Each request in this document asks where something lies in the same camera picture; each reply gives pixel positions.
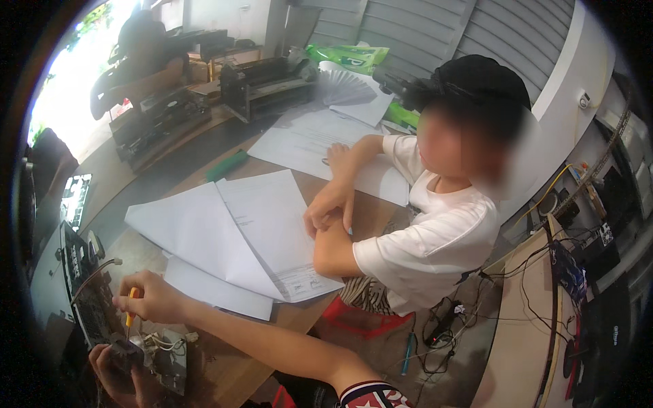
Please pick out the person's left hand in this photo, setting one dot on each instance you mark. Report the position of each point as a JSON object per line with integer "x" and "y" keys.
{"x": 117, "y": 385}

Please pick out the person's right hand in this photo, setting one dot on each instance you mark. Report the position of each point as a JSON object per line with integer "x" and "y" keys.
{"x": 158, "y": 301}

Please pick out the person's left fingers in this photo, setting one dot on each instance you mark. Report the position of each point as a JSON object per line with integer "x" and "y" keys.
{"x": 99, "y": 359}

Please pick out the person's right fingers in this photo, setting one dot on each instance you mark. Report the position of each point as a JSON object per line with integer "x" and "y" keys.
{"x": 124, "y": 302}

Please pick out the black fan part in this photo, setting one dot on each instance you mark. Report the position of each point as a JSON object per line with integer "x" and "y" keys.
{"x": 126, "y": 354}

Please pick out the open black device chassis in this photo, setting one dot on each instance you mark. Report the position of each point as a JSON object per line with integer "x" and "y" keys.
{"x": 92, "y": 306}

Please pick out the small blank white paper sheet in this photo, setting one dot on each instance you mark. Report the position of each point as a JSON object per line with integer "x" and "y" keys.
{"x": 214, "y": 293}

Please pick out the large blank white paper sheet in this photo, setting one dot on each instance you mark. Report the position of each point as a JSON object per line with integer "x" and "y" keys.
{"x": 204, "y": 234}

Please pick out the black chair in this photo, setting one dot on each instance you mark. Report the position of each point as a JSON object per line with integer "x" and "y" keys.
{"x": 51, "y": 163}

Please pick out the white printed paper sheet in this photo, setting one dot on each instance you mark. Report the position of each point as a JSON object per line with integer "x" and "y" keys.
{"x": 275, "y": 229}

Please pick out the green bar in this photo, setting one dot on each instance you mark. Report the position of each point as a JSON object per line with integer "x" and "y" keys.
{"x": 227, "y": 166}

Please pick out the disassembled black printer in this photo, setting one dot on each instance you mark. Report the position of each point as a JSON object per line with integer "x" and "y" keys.
{"x": 158, "y": 125}

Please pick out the red plastic stool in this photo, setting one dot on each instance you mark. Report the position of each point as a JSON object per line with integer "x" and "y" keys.
{"x": 357, "y": 321}

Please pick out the white paper sheet with drawing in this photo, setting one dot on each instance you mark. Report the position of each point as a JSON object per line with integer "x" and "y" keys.
{"x": 301, "y": 143}

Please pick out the person's body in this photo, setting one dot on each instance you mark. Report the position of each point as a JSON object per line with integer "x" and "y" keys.
{"x": 375, "y": 397}

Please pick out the wooden desk with black machine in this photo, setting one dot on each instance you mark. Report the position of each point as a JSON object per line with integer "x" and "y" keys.
{"x": 219, "y": 48}

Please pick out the blue pen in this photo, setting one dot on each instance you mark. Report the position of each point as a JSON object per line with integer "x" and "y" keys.
{"x": 407, "y": 354}

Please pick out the fanned white paper stack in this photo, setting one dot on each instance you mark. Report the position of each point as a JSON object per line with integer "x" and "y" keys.
{"x": 347, "y": 89}

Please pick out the green packet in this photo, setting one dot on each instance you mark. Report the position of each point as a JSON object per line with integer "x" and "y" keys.
{"x": 402, "y": 116}

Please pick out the green plastic bag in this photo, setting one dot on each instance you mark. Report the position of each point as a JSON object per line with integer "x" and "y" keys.
{"x": 352, "y": 56}

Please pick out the wooden table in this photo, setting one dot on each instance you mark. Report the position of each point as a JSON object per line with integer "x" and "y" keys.
{"x": 520, "y": 326}

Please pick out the black monitor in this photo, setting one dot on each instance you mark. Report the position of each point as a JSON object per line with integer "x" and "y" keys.
{"x": 602, "y": 347}

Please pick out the shelf with electronics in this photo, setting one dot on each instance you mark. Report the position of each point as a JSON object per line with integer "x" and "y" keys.
{"x": 612, "y": 194}

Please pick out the white wall socket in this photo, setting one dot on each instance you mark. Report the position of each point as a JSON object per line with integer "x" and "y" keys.
{"x": 584, "y": 99}

